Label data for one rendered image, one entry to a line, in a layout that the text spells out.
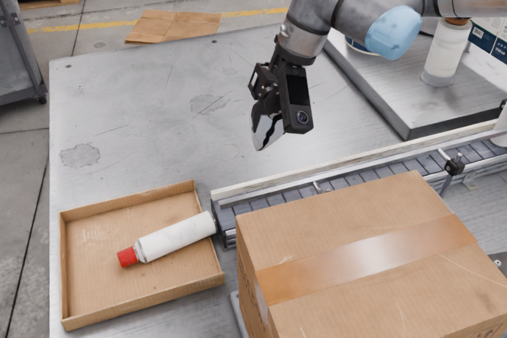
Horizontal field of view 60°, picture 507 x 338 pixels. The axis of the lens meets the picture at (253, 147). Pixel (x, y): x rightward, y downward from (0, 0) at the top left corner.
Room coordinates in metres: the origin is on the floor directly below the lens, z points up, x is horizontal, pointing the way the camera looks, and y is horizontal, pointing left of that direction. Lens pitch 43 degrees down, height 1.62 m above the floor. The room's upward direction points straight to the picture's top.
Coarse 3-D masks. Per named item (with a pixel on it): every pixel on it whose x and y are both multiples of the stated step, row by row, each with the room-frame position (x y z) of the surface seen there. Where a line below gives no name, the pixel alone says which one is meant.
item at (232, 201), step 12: (492, 132) 0.75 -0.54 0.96; (504, 132) 0.75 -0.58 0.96; (444, 144) 0.71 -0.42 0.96; (456, 144) 0.71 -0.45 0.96; (396, 156) 0.67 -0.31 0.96; (408, 156) 0.67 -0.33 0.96; (420, 156) 0.68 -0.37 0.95; (348, 168) 0.63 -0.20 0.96; (360, 168) 0.63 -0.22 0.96; (372, 168) 0.64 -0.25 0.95; (300, 180) 0.60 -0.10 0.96; (312, 180) 0.60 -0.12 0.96; (324, 180) 0.61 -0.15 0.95; (252, 192) 0.57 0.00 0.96; (264, 192) 0.57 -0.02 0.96; (276, 192) 0.57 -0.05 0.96; (228, 204) 0.54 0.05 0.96
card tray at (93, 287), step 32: (160, 192) 0.66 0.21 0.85; (192, 192) 0.68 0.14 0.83; (64, 224) 0.59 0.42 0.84; (96, 224) 0.59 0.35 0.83; (128, 224) 0.59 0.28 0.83; (160, 224) 0.59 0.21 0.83; (64, 256) 0.50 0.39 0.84; (96, 256) 0.51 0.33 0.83; (192, 256) 0.51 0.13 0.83; (64, 288) 0.42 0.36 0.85; (96, 288) 0.43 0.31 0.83; (128, 288) 0.43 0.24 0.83; (160, 288) 0.43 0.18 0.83; (192, 288) 0.43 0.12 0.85; (64, 320) 0.35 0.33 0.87; (96, 320) 0.37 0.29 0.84
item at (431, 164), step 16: (432, 144) 0.80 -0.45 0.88; (480, 144) 0.80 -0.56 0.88; (416, 160) 0.74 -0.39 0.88; (432, 160) 0.74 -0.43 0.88; (464, 160) 0.74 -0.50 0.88; (480, 160) 0.74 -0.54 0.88; (352, 176) 0.69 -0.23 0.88; (368, 176) 0.69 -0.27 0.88; (384, 176) 0.69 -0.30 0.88; (288, 192) 0.64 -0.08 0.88; (304, 192) 0.64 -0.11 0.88; (224, 208) 0.59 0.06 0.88; (240, 208) 0.59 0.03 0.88; (256, 208) 0.59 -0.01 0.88; (224, 224) 0.55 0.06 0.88
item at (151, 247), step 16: (176, 224) 0.55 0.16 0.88; (192, 224) 0.55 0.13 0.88; (208, 224) 0.55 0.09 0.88; (144, 240) 0.51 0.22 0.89; (160, 240) 0.51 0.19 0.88; (176, 240) 0.52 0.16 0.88; (192, 240) 0.53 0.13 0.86; (128, 256) 0.48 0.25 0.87; (144, 256) 0.48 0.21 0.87; (160, 256) 0.49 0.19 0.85
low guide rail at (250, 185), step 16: (464, 128) 0.82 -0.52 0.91; (480, 128) 0.83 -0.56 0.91; (400, 144) 0.76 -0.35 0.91; (416, 144) 0.77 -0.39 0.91; (336, 160) 0.71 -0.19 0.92; (352, 160) 0.71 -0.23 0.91; (368, 160) 0.73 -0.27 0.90; (272, 176) 0.66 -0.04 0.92; (288, 176) 0.66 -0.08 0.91; (304, 176) 0.67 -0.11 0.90; (224, 192) 0.61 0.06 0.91; (240, 192) 0.62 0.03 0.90
